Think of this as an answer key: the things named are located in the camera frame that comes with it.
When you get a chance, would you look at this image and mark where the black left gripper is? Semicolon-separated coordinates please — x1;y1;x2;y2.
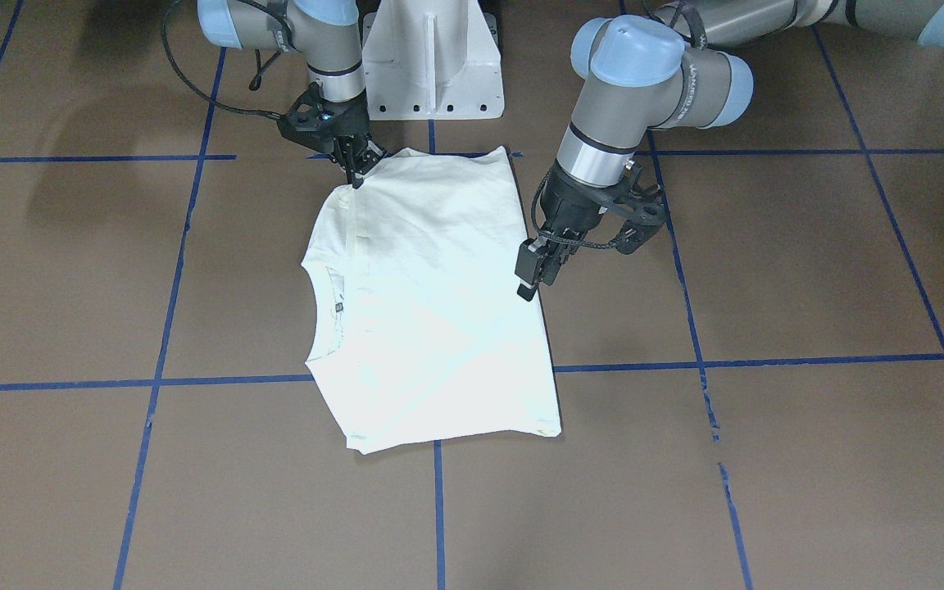
515;161;669;302

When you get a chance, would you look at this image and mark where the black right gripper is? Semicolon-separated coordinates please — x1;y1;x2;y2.
277;82;388;189

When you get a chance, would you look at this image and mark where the cream long-sleeve cat shirt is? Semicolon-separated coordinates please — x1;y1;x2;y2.
301;147;562;455

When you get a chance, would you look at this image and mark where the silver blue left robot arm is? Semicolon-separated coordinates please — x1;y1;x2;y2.
515;1;944;300

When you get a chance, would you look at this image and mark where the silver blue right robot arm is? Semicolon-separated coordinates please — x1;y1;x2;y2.
196;1;386;189

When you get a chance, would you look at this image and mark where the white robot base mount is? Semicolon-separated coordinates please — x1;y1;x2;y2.
362;1;506;122

